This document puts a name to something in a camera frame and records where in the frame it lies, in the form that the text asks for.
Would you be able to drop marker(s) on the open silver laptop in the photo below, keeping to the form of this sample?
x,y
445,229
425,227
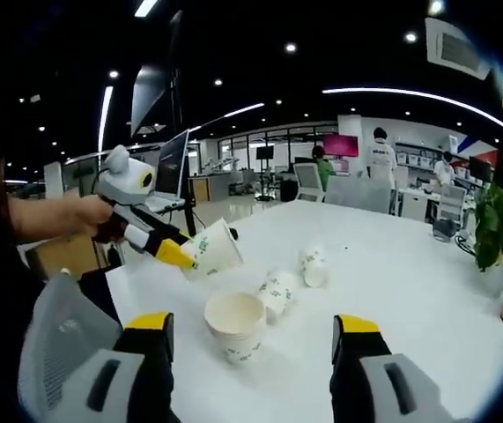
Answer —
x,y
174,167

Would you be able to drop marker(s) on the grey mesh office chair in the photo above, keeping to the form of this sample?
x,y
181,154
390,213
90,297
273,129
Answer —
x,y
66,339

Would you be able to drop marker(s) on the small black object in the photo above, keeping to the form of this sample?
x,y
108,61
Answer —
x,y
233,233

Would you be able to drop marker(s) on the magenta monitor screen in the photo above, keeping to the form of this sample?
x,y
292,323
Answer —
x,y
340,145

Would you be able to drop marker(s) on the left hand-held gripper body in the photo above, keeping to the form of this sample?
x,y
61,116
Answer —
x,y
127,180

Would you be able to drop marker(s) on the black screen on stand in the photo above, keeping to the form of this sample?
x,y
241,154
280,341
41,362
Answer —
x,y
265,153

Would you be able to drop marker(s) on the green potted plant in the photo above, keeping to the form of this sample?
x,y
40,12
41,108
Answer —
x,y
502,229

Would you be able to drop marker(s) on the person's black shirt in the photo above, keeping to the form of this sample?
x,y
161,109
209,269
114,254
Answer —
x,y
0,273

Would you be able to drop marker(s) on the straight ceiling light strip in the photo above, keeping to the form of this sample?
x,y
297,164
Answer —
x,y
105,114

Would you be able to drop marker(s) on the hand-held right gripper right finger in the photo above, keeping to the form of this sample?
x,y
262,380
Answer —
x,y
376,388

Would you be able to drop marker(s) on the wooden cabinet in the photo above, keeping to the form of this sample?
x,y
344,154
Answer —
x,y
198,190

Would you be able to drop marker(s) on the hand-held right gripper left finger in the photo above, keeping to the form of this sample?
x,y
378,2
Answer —
x,y
114,383

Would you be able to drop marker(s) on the black stand pole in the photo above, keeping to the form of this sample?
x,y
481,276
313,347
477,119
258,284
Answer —
x,y
175,88

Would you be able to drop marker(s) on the wooden panel desk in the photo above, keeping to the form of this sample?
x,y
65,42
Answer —
x,y
66,257

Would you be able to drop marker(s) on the white printed paper cup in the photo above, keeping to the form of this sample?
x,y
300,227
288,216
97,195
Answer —
x,y
315,266
216,251
277,295

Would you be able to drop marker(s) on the dark grey pouch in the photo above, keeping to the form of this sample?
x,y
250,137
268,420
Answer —
x,y
445,230

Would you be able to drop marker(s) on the person's left hand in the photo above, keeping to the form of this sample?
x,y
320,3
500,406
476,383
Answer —
x,y
96,216

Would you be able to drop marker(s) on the ceiling air vent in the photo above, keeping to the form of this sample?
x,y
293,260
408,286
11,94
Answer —
x,y
458,48

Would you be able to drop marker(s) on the white office chair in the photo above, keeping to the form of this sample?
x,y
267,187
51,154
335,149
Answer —
x,y
451,203
310,180

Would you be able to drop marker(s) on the curved ceiling light strip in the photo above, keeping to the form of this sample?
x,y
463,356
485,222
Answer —
x,y
409,93

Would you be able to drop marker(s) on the white table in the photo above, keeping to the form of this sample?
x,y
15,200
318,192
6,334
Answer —
x,y
387,299

